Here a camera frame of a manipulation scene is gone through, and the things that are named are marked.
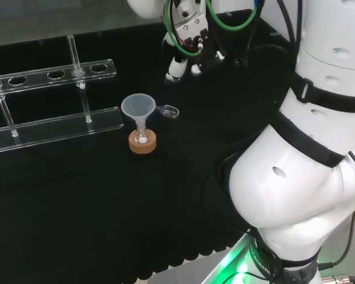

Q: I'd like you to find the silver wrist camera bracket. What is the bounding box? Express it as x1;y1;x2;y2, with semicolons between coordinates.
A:
174;11;209;40

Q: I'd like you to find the cork ring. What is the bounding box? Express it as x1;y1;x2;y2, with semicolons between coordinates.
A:
128;130;158;154

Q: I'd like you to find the clear acrylic funnel stand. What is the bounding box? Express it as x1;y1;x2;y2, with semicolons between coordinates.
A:
0;34;125;155

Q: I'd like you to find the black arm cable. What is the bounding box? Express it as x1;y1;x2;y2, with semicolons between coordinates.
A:
245;0;303;64

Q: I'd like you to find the small round-bottom glass flask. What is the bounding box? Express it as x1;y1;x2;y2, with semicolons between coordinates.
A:
135;125;151;146

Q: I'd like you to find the green cable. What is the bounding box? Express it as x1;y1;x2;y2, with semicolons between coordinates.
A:
162;0;266;57

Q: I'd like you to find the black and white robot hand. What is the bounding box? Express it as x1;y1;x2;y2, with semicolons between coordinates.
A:
162;27;227;83

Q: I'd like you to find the clear plastic funnel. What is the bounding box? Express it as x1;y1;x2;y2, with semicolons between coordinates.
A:
121;93;180;140

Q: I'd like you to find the black cloth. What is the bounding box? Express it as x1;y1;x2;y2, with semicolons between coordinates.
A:
0;8;299;280

